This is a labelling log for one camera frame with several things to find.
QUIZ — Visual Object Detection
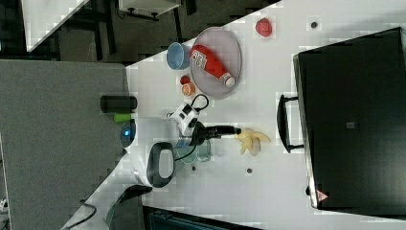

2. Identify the blue cup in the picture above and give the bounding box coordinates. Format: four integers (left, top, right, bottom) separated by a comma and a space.
167, 42, 190, 70

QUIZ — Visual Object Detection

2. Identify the blue metal frame rail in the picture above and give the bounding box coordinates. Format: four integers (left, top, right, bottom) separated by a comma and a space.
143, 206, 260, 230

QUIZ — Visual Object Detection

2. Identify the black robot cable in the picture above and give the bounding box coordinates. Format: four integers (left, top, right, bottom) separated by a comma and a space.
173, 93, 211, 162

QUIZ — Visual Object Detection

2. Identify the black toaster oven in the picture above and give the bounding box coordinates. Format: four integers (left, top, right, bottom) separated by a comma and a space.
292, 27, 406, 219

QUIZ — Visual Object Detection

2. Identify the red plush ketchup bottle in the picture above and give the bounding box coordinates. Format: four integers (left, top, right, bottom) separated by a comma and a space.
190, 44, 236, 87

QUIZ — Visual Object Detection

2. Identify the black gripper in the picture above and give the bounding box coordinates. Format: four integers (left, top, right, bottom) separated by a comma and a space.
191, 122, 241, 146

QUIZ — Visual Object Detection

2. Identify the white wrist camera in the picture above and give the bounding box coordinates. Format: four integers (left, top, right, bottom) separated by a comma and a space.
169, 103, 199, 136

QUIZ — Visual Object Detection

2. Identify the grey round plate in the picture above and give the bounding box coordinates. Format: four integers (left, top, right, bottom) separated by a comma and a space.
190, 27, 242, 99

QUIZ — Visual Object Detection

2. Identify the black cylinder post upper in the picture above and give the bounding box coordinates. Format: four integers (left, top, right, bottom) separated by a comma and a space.
101, 96, 138, 113

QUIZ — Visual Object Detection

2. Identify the small red toy fruit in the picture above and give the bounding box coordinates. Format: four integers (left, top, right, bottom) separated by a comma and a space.
180, 76, 191, 85

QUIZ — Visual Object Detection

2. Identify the red toy strawberry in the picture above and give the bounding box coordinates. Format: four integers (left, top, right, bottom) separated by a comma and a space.
255, 17, 273, 37

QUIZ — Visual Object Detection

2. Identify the yellow plush banana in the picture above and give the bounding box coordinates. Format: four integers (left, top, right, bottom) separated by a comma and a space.
234, 129, 271, 156

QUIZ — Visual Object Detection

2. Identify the orange slice toy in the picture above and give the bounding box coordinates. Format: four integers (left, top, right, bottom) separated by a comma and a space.
182, 82, 195, 96

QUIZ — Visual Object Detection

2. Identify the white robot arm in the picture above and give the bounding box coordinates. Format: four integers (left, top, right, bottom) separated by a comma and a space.
121, 117, 241, 188

